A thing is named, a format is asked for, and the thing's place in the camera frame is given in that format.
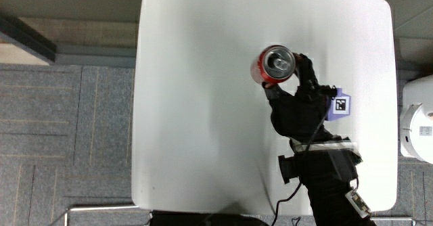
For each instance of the white round appliance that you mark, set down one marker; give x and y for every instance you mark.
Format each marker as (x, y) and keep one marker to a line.
(416, 134)

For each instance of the black chair seat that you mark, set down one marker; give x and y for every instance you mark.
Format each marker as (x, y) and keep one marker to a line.
(209, 219)

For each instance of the white sensor module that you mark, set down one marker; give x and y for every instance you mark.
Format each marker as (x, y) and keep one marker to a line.
(358, 203)

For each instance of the red coca cola can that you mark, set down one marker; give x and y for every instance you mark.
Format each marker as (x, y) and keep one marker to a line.
(260, 68)

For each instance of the metal chair frame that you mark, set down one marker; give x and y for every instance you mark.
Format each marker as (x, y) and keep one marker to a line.
(101, 208)

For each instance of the person's right forearm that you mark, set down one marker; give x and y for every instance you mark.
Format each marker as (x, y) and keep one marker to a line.
(326, 175)

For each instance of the wooden cabinet with dark edge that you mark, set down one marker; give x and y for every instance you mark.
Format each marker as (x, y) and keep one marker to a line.
(20, 46)

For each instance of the person's right hand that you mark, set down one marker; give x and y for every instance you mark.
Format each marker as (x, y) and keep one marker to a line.
(296, 112)

